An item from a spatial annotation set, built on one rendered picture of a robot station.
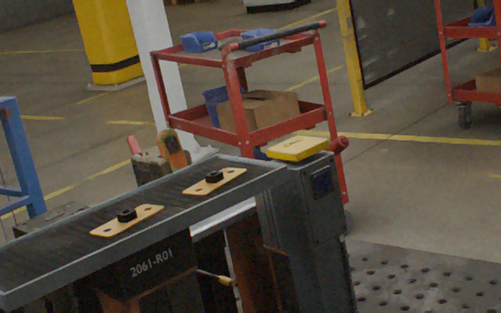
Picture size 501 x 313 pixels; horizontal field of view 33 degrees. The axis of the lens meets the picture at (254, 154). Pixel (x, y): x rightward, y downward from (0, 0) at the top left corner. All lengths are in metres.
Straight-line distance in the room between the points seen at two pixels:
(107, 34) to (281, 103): 4.95
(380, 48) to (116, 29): 3.29
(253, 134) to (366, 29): 2.46
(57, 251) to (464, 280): 0.98
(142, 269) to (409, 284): 0.87
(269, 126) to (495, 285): 1.92
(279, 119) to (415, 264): 1.83
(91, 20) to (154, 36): 3.21
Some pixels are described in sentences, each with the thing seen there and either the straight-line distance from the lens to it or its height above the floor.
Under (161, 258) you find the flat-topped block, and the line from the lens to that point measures 0.96.
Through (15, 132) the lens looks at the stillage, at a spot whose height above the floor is 0.82.
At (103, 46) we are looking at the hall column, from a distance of 8.39.
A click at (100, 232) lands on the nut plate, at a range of 0.95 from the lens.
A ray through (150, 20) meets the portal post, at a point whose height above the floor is 0.91.
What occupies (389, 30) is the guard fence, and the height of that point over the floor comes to 0.44.
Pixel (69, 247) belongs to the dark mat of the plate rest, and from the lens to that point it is 0.94.
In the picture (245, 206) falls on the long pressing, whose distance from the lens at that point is 1.40.
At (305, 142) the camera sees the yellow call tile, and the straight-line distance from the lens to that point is 1.12.
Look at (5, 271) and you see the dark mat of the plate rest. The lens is 0.93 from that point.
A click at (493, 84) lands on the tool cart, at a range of 4.89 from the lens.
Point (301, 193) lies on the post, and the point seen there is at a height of 1.11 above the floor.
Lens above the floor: 1.47
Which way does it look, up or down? 16 degrees down
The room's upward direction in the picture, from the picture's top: 12 degrees counter-clockwise
